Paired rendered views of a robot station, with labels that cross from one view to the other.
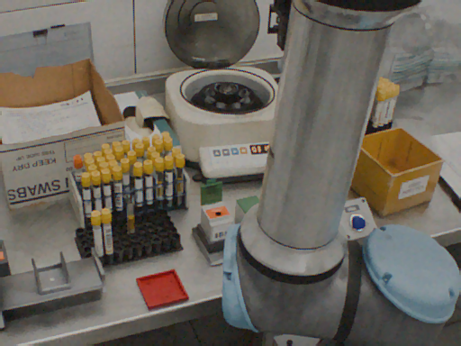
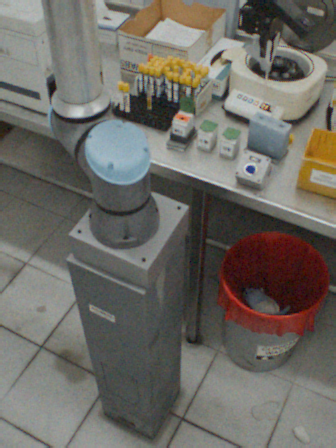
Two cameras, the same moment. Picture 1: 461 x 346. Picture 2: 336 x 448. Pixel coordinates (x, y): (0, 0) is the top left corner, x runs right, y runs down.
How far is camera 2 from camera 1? 0.90 m
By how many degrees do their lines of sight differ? 34
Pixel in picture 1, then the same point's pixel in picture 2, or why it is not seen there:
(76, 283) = not seen: hidden behind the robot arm
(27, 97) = (184, 18)
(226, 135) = (249, 87)
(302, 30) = not seen: outside the picture
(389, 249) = (110, 129)
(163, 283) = not seen: hidden behind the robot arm
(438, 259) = (128, 149)
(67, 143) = (154, 46)
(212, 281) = (156, 152)
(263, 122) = (273, 89)
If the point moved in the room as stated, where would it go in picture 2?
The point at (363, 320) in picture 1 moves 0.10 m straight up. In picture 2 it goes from (80, 157) to (73, 114)
